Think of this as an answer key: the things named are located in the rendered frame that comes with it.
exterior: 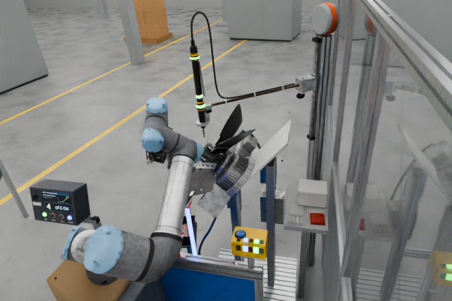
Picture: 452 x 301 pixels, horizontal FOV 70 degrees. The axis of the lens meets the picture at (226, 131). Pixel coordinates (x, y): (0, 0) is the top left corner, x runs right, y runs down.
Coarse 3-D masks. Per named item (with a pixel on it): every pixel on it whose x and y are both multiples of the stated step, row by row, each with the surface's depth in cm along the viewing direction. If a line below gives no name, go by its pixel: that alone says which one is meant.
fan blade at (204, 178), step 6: (198, 168) 181; (204, 168) 180; (192, 174) 177; (198, 174) 175; (204, 174) 175; (210, 174) 174; (192, 180) 172; (198, 180) 170; (204, 180) 170; (210, 180) 169; (192, 186) 167; (198, 186) 166; (204, 186) 164; (210, 186) 163; (198, 192) 161; (204, 192) 159
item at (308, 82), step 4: (304, 76) 183; (308, 76) 183; (312, 76) 182; (316, 76) 180; (296, 80) 183; (300, 80) 179; (304, 80) 178; (308, 80) 178; (312, 80) 179; (316, 80) 182; (296, 84) 184; (300, 84) 180; (304, 84) 178; (308, 84) 179; (312, 84) 180; (316, 84) 183; (296, 88) 185; (300, 88) 181; (304, 88) 179; (308, 88) 180; (312, 88) 182; (304, 92) 181
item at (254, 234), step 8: (248, 232) 152; (256, 232) 152; (264, 232) 152; (232, 240) 149; (248, 240) 149; (264, 240) 148; (232, 248) 150; (264, 248) 145; (248, 256) 150; (256, 256) 149; (264, 256) 148
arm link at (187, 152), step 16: (176, 144) 110; (192, 144) 113; (176, 160) 109; (192, 160) 111; (176, 176) 105; (176, 192) 102; (176, 208) 99; (160, 224) 96; (176, 224) 97; (160, 240) 92; (176, 240) 94; (160, 256) 88; (176, 256) 93; (160, 272) 88
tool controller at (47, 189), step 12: (48, 180) 173; (36, 192) 165; (48, 192) 163; (60, 192) 161; (72, 192) 160; (84, 192) 168; (36, 204) 167; (60, 204) 163; (72, 204) 161; (84, 204) 168; (36, 216) 169; (48, 216) 167; (72, 216) 163; (84, 216) 169
